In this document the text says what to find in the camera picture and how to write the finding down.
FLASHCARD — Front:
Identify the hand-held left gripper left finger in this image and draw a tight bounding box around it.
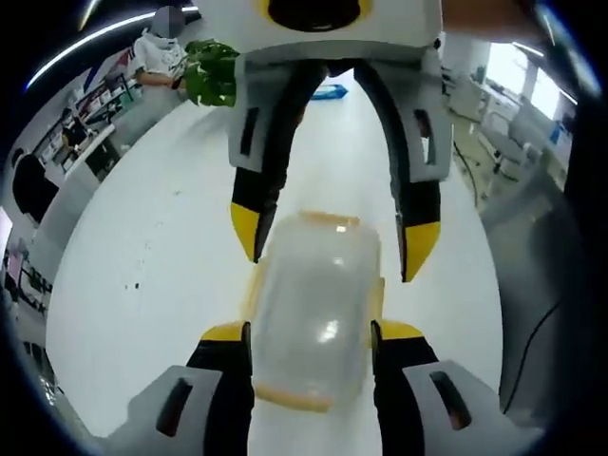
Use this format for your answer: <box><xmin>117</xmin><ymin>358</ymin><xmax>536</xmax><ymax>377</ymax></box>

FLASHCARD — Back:
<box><xmin>126</xmin><ymin>320</ymin><xmax>257</xmax><ymax>456</ymax></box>

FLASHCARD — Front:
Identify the long ceiling light strip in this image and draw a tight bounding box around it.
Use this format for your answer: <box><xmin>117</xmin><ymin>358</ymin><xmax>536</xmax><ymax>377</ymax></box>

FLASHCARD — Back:
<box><xmin>25</xmin><ymin>8</ymin><xmax>203</xmax><ymax>87</ymax></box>

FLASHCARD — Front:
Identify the clear box with yellow plastic buckles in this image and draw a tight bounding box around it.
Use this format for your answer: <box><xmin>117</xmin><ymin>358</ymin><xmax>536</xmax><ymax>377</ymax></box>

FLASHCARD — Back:
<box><xmin>240</xmin><ymin>208</ymin><xmax>387</xmax><ymax>415</ymax></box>

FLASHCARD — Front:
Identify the person's dark clothing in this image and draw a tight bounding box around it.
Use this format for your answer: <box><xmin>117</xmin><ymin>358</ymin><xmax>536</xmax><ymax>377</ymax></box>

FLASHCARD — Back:
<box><xmin>562</xmin><ymin>89</ymin><xmax>608</xmax><ymax>205</ymax></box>

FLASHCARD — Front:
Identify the person's right hand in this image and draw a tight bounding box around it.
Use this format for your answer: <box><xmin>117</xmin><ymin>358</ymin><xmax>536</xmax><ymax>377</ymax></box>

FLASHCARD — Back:
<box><xmin>443</xmin><ymin>0</ymin><xmax>539</xmax><ymax>34</ymax></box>

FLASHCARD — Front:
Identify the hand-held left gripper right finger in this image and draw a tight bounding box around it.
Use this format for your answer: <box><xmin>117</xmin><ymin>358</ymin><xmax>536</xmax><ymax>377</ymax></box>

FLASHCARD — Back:
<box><xmin>370</xmin><ymin>318</ymin><xmax>547</xmax><ymax>456</ymax></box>

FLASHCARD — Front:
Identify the shelf with storage bins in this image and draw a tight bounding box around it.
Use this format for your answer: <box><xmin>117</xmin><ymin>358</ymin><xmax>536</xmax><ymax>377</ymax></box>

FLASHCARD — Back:
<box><xmin>36</xmin><ymin>49</ymin><xmax>144</xmax><ymax>170</ymax></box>

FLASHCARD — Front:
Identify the black chair cable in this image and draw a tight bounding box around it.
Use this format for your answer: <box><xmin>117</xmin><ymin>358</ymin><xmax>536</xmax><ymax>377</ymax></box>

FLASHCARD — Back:
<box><xmin>501</xmin><ymin>301</ymin><xmax>562</xmax><ymax>415</ymax></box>

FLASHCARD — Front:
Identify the blue flat packet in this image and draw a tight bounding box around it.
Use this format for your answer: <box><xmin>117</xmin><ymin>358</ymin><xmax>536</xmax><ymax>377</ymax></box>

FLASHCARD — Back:
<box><xmin>310</xmin><ymin>82</ymin><xmax>352</xmax><ymax>103</ymax></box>

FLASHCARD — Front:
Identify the green potted plant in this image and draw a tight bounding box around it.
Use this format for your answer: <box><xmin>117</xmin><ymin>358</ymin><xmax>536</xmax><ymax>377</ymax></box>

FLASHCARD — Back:
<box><xmin>181</xmin><ymin>39</ymin><xmax>239</xmax><ymax>108</ymax></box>

